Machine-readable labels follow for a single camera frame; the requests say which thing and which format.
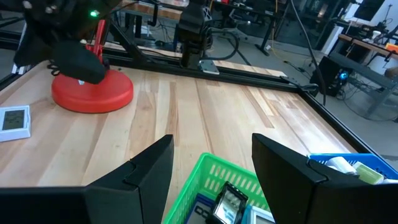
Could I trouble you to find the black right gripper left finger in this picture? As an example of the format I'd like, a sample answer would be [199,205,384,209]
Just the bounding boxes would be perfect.
[83,134,175,224]

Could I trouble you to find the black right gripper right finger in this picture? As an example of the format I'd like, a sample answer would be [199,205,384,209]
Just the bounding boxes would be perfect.
[251,133,328,224]

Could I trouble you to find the green plastic basket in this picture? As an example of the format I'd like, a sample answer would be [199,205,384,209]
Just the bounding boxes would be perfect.
[162,152,271,224]

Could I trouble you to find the black adapter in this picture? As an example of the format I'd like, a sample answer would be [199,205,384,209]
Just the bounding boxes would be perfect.
[206,181,249,224]

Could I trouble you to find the green white usb charger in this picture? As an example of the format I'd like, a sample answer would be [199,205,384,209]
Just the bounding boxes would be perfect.
[353,161,386,185]

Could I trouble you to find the red desk lamp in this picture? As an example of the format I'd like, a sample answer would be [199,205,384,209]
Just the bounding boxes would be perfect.
[51,19,134,114]

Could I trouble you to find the blue plastic basket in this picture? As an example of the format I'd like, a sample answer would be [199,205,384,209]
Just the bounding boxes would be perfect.
[307,152,398,181]

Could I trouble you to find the black computer tower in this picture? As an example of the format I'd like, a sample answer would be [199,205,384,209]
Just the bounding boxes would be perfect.
[310,55,351,97]

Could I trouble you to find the cluttered work desk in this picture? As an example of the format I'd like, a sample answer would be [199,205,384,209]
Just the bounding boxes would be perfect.
[329,30,398,121]

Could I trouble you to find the black frame clamp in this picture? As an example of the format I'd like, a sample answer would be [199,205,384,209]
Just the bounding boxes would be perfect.
[287,75,320,95]

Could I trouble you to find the black metal table frame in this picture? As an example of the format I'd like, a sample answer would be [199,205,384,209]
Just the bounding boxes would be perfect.
[0,18,398,170]

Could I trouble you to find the black cable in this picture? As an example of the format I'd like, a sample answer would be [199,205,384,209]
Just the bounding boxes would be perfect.
[201,27,241,62]
[289,0,327,106]

